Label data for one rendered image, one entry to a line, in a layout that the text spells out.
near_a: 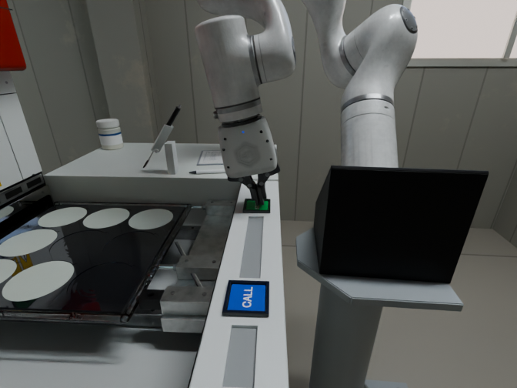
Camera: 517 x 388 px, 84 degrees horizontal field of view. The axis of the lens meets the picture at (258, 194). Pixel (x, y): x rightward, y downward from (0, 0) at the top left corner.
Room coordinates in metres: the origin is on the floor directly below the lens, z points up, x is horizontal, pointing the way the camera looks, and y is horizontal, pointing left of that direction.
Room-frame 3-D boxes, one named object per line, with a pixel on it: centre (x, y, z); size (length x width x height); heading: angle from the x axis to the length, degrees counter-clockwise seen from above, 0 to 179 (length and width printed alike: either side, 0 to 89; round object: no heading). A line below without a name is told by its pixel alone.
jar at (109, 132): (0.99, 0.51, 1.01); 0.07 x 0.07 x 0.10
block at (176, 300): (0.34, 0.11, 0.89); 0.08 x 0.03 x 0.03; 87
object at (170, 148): (0.73, 0.25, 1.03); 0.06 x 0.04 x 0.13; 87
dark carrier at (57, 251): (0.49, 0.37, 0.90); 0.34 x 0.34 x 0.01; 87
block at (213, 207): (0.67, 0.09, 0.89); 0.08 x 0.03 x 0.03; 87
